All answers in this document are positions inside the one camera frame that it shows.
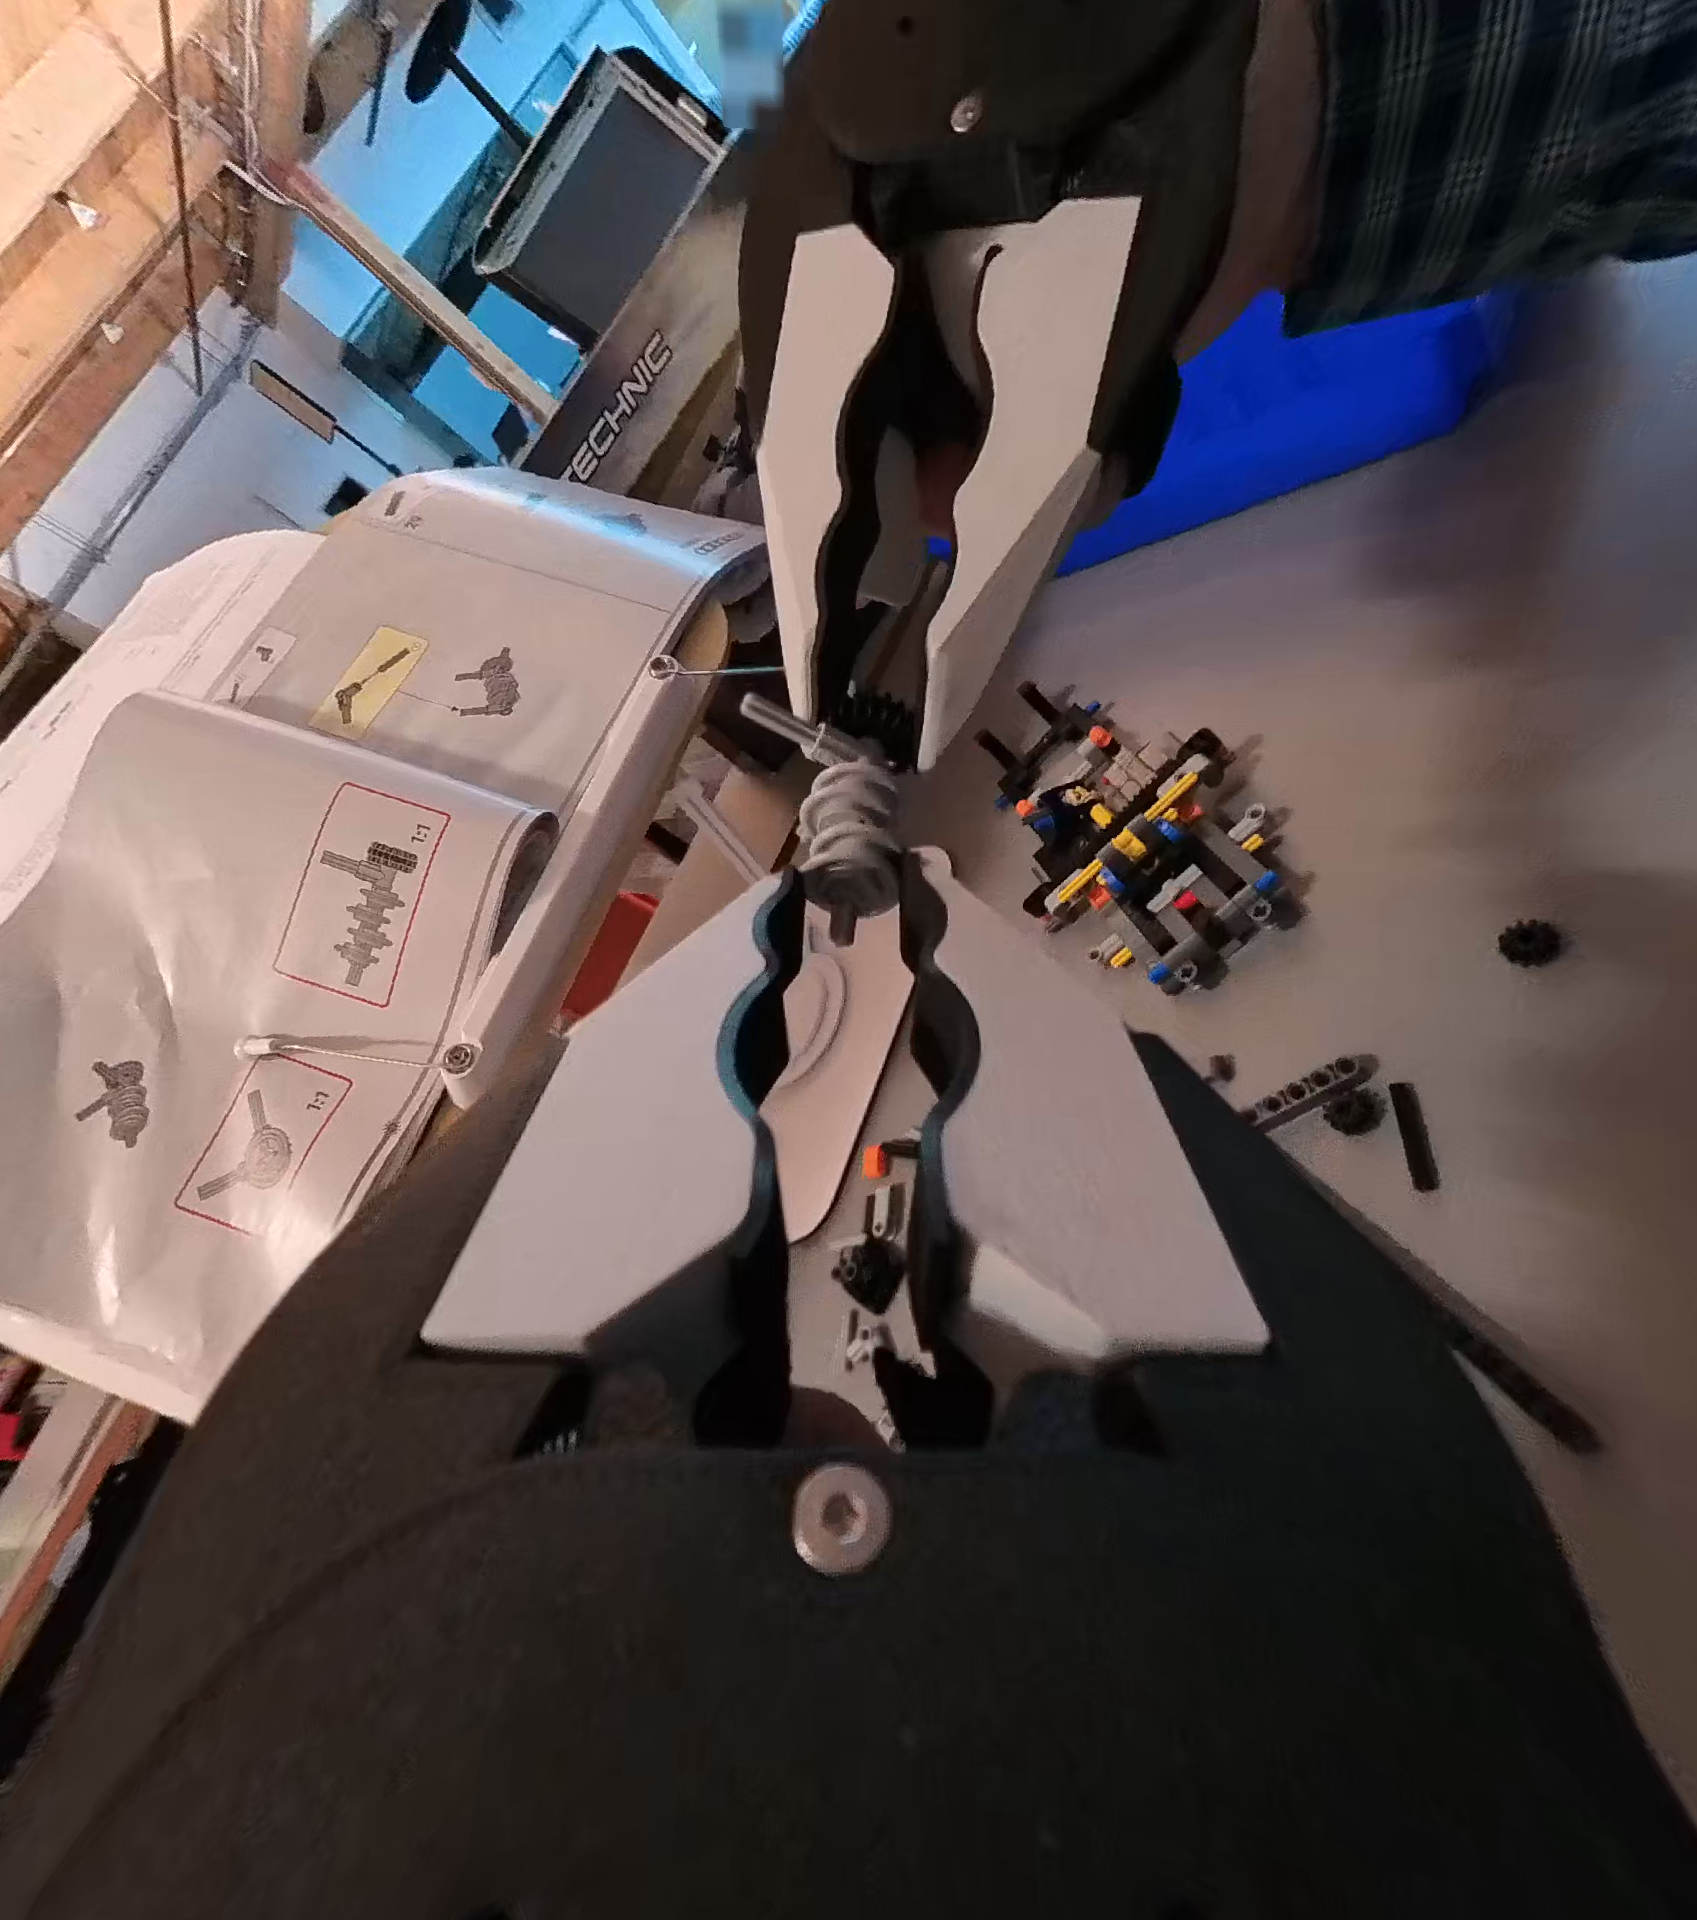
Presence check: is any instruction booklet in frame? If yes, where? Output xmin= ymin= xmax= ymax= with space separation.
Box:
xmin=0 ymin=468 xmax=774 ymax=1427

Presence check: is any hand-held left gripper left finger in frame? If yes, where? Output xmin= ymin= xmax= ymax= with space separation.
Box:
xmin=420 ymin=865 xmax=809 ymax=1360

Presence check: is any blue plastic bin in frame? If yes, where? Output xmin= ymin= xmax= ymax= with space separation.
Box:
xmin=1050 ymin=284 xmax=1516 ymax=579

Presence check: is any black monitor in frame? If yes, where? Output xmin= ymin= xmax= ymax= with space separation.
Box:
xmin=473 ymin=44 xmax=731 ymax=340

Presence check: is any black holed toy beam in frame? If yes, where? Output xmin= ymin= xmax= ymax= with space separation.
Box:
xmin=1448 ymin=1320 xmax=1601 ymax=1454

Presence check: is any red plastic bin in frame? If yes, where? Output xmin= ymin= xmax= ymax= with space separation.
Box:
xmin=570 ymin=892 xmax=670 ymax=1022

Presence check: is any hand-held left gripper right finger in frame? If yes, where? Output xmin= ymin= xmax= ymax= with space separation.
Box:
xmin=901 ymin=845 xmax=1273 ymax=1360

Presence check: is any dark toy set box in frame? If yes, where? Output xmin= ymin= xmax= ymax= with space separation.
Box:
xmin=510 ymin=223 xmax=774 ymax=498

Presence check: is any dark grey holed toy beam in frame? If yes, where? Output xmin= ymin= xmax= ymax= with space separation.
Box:
xmin=1239 ymin=1053 xmax=1383 ymax=1129

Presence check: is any toy car chassis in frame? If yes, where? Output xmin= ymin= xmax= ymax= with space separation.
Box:
xmin=974 ymin=681 xmax=1307 ymax=996

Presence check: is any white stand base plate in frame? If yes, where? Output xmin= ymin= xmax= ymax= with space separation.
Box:
xmin=758 ymin=943 xmax=917 ymax=1247

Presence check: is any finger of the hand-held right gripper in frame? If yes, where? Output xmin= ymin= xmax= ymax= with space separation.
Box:
xmin=915 ymin=194 xmax=1145 ymax=774
xmin=758 ymin=223 xmax=911 ymax=721

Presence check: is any grey wheel with black gear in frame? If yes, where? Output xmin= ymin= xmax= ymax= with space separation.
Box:
xmin=798 ymin=756 xmax=902 ymax=842

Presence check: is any grey toy axle with gear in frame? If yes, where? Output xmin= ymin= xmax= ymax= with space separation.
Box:
xmin=740 ymin=681 xmax=925 ymax=948

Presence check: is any white document stand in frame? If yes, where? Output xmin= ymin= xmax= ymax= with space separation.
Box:
xmin=443 ymin=592 xmax=791 ymax=1111

